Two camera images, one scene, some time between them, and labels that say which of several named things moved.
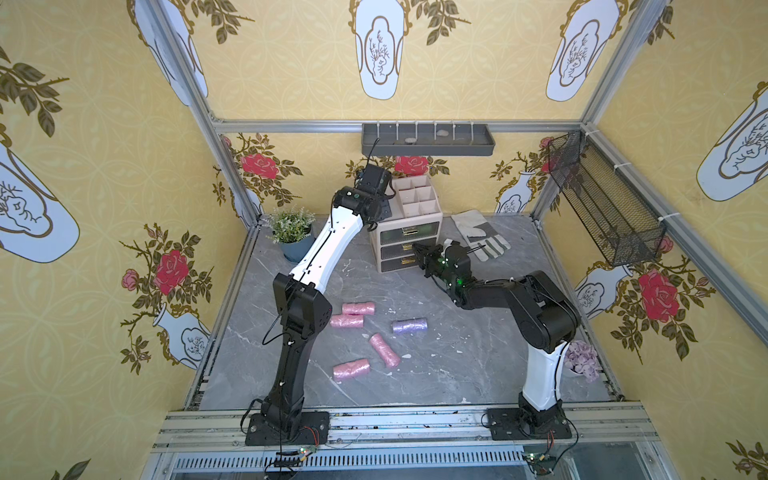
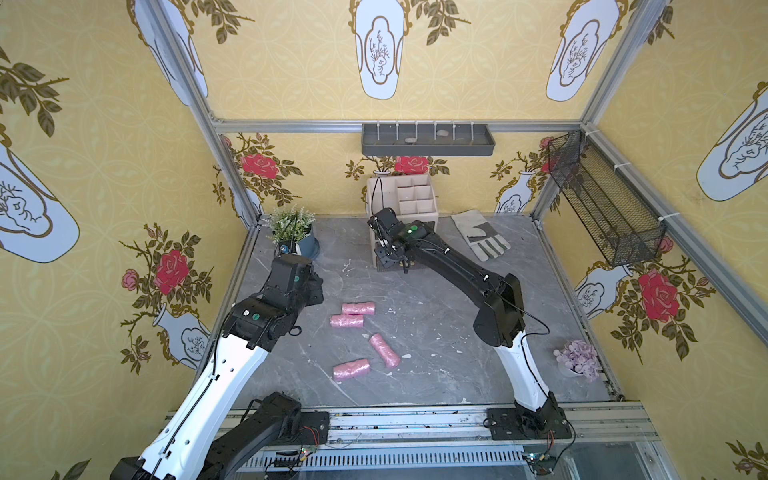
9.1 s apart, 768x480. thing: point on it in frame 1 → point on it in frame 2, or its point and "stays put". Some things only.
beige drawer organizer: [416, 218] stays put
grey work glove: [481, 235] stays put
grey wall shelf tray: [426, 140] stays put
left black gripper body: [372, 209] → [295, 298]
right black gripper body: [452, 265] → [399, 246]
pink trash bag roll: [351, 369] stays put
